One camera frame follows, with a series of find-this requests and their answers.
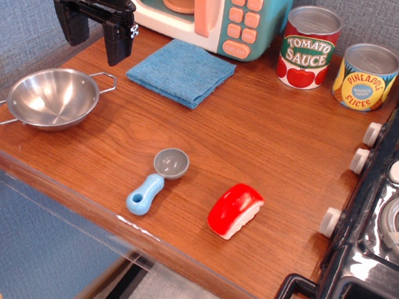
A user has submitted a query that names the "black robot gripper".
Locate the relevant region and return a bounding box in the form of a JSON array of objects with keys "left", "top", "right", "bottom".
[{"left": 53, "top": 0, "right": 139, "bottom": 66}]

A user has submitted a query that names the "blue folded cloth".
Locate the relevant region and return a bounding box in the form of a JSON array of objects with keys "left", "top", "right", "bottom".
[{"left": 126, "top": 39, "right": 236, "bottom": 110}]

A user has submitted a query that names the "teal and white toy microwave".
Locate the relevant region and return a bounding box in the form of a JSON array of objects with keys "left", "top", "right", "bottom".
[{"left": 132, "top": 0, "right": 294, "bottom": 62}]

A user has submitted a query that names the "blue and grey toy scoop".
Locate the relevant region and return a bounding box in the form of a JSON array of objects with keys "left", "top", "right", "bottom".
[{"left": 126, "top": 148, "right": 190, "bottom": 216}]

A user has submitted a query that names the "tomato sauce can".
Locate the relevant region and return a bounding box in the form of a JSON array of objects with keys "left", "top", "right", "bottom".
[{"left": 277, "top": 5, "right": 342, "bottom": 90}]

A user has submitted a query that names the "pineapple slices can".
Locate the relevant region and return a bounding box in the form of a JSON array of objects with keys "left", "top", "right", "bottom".
[{"left": 332, "top": 43, "right": 399, "bottom": 112}]

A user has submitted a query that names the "white stove knob middle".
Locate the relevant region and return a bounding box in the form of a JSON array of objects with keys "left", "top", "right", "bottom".
[{"left": 349, "top": 148, "right": 370, "bottom": 175}]

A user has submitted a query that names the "white stove knob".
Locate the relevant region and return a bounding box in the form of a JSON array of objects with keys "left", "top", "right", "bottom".
[
  {"left": 362, "top": 123, "right": 383, "bottom": 148},
  {"left": 349, "top": 148, "right": 370, "bottom": 175},
  {"left": 319, "top": 207, "right": 342, "bottom": 238}
]

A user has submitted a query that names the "white stove knob upper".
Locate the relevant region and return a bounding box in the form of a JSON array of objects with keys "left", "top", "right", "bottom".
[{"left": 362, "top": 123, "right": 383, "bottom": 148}]

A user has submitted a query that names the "white stove knob lower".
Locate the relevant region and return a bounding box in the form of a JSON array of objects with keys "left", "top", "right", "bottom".
[{"left": 319, "top": 207, "right": 342, "bottom": 238}]

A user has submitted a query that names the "stainless steel pot with handles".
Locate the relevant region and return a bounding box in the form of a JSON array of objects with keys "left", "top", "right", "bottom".
[{"left": 0, "top": 68, "right": 117, "bottom": 132}]

